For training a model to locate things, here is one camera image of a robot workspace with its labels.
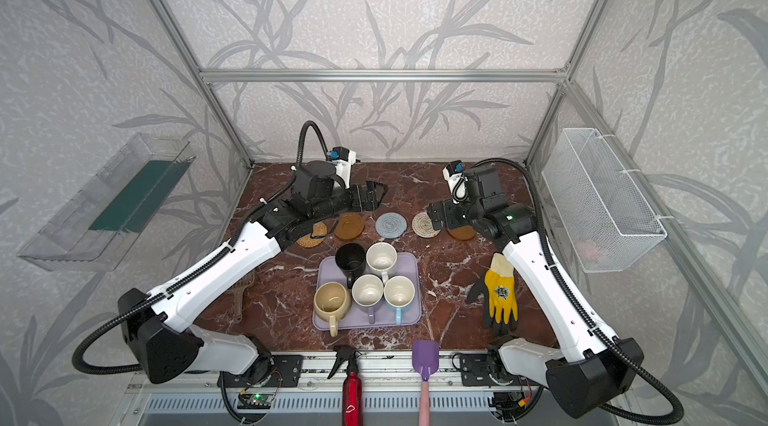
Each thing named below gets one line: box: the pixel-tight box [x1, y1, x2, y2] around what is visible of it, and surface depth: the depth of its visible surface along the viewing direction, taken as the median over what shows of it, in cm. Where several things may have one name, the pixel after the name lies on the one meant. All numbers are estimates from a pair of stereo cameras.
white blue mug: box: [383, 275, 415, 326], surface depth 80 cm
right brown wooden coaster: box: [447, 225, 477, 240], surface depth 101 cm
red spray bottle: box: [327, 345, 363, 426], surface depth 70 cm
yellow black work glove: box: [467, 252, 519, 336], surface depth 86 cm
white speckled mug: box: [366, 242, 398, 283], surface depth 88 cm
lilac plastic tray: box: [312, 252, 422, 331], surface depth 84 cm
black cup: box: [335, 242, 366, 289], surface depth 87 cm
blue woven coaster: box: [375, 212, 408, 239], surface depth 104 cm
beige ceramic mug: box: [314, 281, 352, 337], surface depth 79 cm
